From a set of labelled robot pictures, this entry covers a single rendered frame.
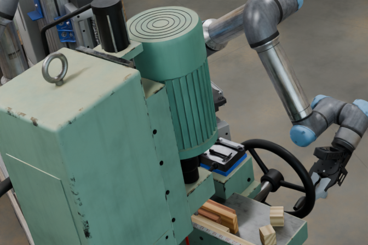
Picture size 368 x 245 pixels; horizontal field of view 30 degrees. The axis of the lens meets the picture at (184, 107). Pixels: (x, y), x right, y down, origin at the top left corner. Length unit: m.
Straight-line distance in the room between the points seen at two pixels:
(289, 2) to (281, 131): 1.59
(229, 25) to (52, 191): 1.16
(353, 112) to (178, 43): 0.92
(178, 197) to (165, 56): 0.35
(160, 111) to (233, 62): 2.86
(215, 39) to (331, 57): 1.93
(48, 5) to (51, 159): 1.12
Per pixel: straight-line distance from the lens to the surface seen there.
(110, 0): 1.35
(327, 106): 2.22
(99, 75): 1.30
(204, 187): 1.72
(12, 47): 2.28
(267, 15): 2.06
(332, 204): 3.19
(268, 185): 2.04
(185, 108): 1.49
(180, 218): 1.62
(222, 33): 2.35
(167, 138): 1.48
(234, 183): 1.90
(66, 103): 1.24
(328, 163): 2.15
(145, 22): 1.50
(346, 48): 4.32
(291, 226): 1.81
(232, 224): 1.78
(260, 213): 1.85
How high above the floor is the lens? 2.16
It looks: 33 degrees down
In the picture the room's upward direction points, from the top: 10 degrees counter-clockwise
